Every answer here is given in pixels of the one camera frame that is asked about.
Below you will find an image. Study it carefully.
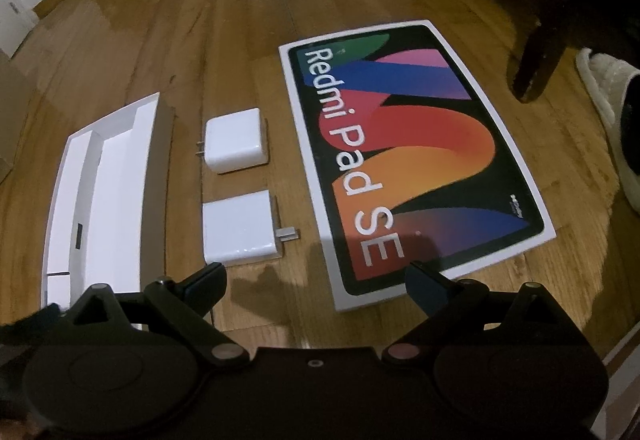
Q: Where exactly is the dark furniture leg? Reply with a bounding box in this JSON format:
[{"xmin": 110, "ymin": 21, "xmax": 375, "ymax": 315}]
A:
[{"xmin": 506, "ymin": 15, "xmax": 570, "ymax": 104}]

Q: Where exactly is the Redmi Pad box lid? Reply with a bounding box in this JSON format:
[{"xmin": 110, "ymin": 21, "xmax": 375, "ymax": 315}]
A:
[{"xmin": 280, "ymin": 19, "xmax": 555, "ymax": 311}]

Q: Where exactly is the white open box tray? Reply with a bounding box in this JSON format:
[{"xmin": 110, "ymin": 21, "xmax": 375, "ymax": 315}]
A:
[{"xmin": 40, "ymin": 93, "xmax": 174, "ymax": 309}]

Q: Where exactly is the white charger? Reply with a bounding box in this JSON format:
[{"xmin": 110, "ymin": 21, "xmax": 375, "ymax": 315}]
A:
[
  {"xmin": 201, "ymin": 107, "xmax": 269, "ymax": 174},
  {"xmin": 202, "ymin": 189, "xmax": 299, "ymax": 267}
]

